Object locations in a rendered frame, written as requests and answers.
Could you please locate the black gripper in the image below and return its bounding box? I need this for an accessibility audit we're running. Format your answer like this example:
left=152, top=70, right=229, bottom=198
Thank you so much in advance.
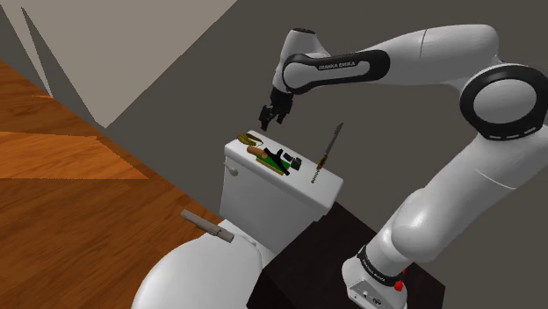
left=258, top=87, right=296, bottom=132

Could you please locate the olive yellow banana peel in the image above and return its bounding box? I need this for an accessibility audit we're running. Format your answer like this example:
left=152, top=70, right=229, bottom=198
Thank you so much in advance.
left=236, top=132, right=264, bottom=147

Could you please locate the brown wooden cylinder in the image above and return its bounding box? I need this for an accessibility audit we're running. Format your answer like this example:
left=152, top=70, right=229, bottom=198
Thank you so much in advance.
left=246, top=145, right=269, bottom=161

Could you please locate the black angled tool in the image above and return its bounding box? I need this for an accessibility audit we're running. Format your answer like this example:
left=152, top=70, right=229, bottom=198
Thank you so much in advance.
left=263, top=147, right=292, bottom=176

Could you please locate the green flat board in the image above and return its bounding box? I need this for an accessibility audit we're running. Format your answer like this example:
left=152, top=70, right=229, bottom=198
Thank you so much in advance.
left=255, top=153, right=289, bottom=177

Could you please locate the small black box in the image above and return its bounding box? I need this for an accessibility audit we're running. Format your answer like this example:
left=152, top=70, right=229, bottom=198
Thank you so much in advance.
left=283, top=152, right=303, bottom=169

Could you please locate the white toilet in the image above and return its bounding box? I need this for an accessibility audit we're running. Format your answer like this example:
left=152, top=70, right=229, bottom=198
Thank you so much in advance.
left=130, top=129, right=344, bottom=309

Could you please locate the grey rectangular bar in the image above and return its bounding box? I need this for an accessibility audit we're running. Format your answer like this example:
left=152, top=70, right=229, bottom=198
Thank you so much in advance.
left=179, top=208, right=235, bottom=244

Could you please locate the dark robot stand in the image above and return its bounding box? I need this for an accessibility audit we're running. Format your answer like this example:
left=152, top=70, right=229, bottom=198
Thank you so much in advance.
left=246, top=200, right=446, bottom=309

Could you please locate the serrated knife with brown handle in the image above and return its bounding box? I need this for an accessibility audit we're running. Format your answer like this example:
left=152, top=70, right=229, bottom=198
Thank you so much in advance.
left=316, top=122, right=345, bottom=169

